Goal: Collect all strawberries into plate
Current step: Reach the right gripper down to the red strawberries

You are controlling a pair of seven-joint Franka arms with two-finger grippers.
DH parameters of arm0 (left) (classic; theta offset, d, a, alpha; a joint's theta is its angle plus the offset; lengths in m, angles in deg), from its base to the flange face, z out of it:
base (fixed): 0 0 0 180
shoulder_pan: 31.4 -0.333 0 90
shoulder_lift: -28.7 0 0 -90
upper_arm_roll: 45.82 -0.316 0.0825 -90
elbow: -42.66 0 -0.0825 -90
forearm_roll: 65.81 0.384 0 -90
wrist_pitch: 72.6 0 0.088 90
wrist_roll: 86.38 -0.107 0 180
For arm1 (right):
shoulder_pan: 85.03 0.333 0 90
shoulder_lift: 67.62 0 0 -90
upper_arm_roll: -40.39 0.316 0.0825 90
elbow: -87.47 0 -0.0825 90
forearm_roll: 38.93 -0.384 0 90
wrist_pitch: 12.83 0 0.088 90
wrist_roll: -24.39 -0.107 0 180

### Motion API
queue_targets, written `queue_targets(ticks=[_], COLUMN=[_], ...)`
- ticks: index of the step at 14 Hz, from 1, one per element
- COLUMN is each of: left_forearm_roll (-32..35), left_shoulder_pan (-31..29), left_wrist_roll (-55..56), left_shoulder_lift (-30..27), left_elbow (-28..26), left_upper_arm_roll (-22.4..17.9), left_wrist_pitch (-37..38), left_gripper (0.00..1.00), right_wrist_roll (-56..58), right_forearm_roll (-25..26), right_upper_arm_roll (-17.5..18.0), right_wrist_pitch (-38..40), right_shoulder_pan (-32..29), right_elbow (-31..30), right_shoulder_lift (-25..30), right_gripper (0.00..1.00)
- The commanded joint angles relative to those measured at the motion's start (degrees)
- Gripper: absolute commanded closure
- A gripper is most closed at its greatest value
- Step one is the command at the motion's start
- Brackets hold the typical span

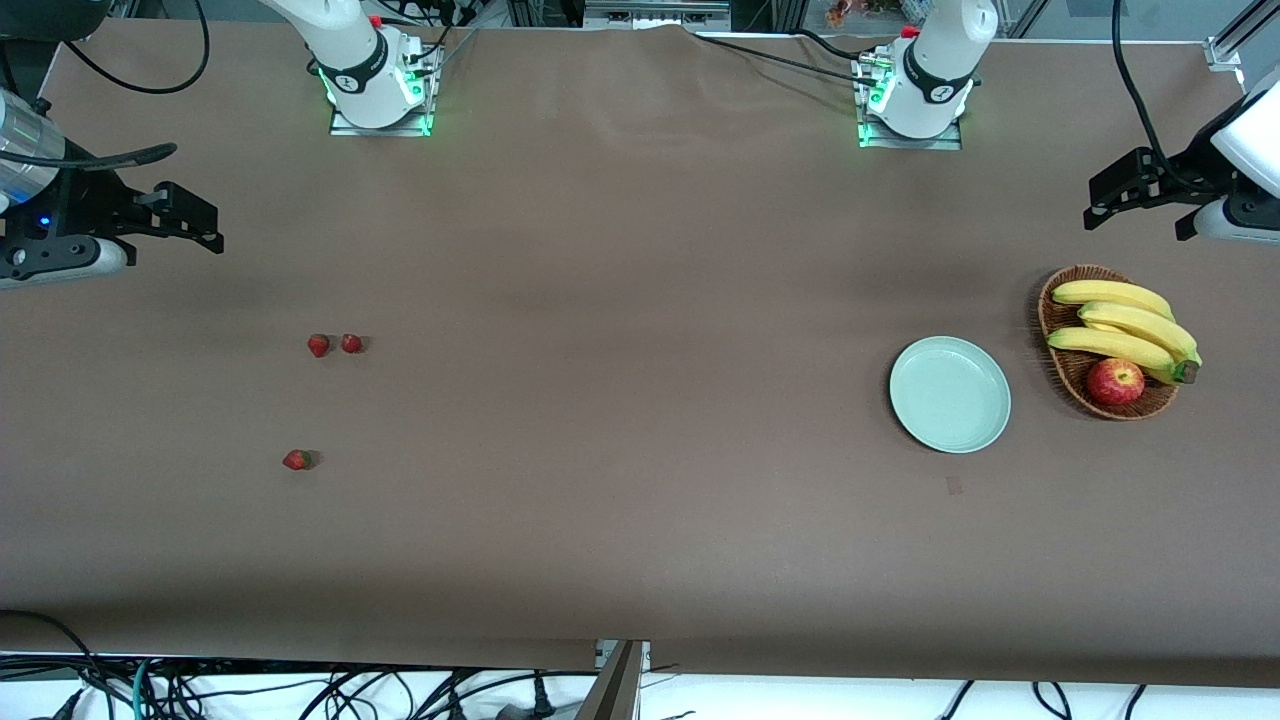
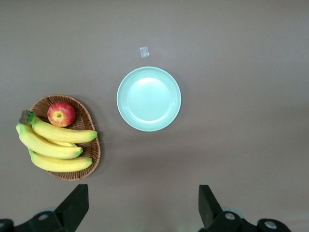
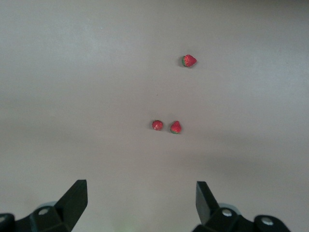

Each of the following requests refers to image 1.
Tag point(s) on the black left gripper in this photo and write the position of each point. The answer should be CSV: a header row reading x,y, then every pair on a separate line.
x,y
1193,172

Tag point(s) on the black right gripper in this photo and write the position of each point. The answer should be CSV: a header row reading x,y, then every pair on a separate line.
x,y
88,205

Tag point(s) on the red strawberry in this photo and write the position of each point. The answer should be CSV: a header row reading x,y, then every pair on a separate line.
x,y
318,346
351,344
296,460

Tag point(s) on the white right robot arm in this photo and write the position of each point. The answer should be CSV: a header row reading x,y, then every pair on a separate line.
x,y
350,50

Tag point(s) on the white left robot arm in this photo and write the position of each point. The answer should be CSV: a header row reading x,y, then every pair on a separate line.
x,y
940,60

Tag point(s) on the pale green round plate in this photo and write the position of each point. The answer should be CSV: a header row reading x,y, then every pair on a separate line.
x,y
950,400

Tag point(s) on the yellow banana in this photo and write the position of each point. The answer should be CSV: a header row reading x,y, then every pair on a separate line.
x,y
1140,322
1110,293
1110,345

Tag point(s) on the red apple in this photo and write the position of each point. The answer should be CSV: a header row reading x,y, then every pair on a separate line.
x,y
1115,383

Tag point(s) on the brown wicker basket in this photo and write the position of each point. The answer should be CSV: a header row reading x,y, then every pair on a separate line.
x,y
1072,385

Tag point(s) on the orange colourful background items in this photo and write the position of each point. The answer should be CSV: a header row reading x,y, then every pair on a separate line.
x,y
845,12

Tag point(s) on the table cover sheet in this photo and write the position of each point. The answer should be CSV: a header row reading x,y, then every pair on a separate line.
x,y
640,300

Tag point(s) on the grey background device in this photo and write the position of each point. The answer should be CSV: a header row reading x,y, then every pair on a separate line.
x,y
655,15

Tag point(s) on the black floor plug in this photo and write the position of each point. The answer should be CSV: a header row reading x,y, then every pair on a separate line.
x,y
542,700

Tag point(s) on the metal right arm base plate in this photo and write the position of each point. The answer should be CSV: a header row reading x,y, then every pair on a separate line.
x,y
350,128

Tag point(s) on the aluminium frame profile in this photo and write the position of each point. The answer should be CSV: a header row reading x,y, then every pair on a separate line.
x,y
1240,35

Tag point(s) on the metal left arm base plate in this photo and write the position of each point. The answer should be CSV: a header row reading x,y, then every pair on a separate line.
x,y
910,144

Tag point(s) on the table frame post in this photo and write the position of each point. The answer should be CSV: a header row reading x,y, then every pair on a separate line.
x,y
615,690

